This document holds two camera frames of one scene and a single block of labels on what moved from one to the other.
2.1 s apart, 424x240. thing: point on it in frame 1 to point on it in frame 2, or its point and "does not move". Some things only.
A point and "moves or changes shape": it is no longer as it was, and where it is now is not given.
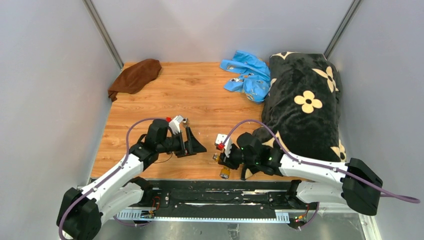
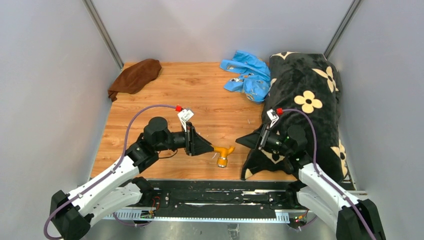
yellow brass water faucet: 225,172 moves or changes shape
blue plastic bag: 255,80 does not move
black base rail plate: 224,195 does not move
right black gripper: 228,161 to 250,141
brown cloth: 134,77 does not move
